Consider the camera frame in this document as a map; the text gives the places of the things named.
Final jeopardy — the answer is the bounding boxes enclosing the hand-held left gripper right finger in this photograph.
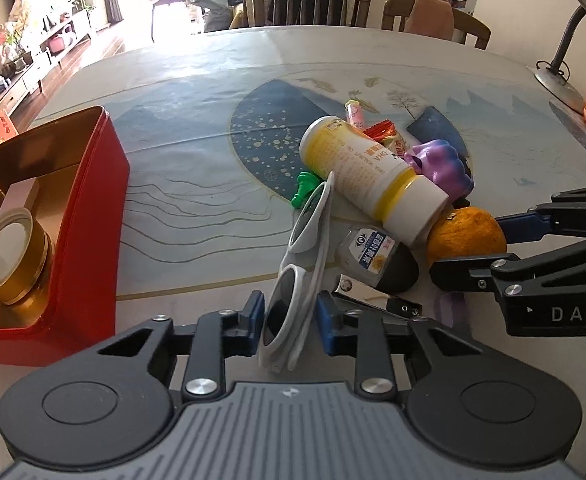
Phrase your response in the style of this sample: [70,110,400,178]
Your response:
[315,291,478,400]

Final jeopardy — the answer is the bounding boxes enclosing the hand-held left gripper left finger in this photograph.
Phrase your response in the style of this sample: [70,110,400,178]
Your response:
[97,291,265,401]

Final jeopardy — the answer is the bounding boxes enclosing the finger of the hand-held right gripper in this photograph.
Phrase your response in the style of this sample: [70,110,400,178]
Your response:
[495,185,586,243]
[430,230,586,293]

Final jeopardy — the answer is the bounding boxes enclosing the white sunglasses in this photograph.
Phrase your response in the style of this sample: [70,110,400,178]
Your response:
[258,170,336,373]

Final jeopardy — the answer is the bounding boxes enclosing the orange fruit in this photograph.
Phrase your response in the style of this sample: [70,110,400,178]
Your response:
[425,206,508,273]

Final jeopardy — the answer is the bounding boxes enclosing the small clear black-capped bottle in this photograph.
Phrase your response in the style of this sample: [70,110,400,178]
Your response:
[338,226,420,293]

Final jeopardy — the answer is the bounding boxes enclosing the purple fist toy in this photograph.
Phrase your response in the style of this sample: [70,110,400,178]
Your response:
[403,139,475,206]

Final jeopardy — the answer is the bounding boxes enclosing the white yellow supplement bottle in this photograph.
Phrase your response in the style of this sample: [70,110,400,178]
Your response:
[299,115,451,246]

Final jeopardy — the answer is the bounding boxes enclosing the red tin box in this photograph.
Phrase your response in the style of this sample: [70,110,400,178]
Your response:
[0,106,131,367]

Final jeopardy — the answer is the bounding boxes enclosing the metal nail clipper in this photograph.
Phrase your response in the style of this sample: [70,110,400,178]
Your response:
[334,274,422,317]

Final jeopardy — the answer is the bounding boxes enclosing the green plastic toy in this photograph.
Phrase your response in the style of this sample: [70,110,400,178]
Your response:
[291,170,324,209]

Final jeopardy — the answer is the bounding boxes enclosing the red snack packet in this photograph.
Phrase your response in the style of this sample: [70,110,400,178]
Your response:
[363,119,406,158]

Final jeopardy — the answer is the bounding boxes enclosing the printed table cover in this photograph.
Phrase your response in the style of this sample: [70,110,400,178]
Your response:
[28,25,586,411]

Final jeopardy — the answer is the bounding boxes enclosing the pink lip balm tube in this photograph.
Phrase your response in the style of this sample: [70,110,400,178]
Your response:
[345,100,366,128]

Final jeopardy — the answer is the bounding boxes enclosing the wooden chair with cloth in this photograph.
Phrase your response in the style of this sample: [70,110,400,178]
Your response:
[381,0,492,51]

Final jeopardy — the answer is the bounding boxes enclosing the pink cloth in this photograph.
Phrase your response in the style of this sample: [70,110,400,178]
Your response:
[405,0,456,43]

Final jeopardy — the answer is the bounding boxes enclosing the round gold tin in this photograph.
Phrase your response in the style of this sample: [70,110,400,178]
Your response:
[0,210,54,306]

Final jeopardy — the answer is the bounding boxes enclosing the pale pink small box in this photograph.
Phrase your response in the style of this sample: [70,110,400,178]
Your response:
[0,177,40,222]

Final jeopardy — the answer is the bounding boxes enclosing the white paper bag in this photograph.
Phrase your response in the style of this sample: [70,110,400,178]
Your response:
[185,0,234,35]

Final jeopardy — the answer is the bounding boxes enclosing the low television cabinet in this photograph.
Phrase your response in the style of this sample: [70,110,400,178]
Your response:
[0,7,96,121]

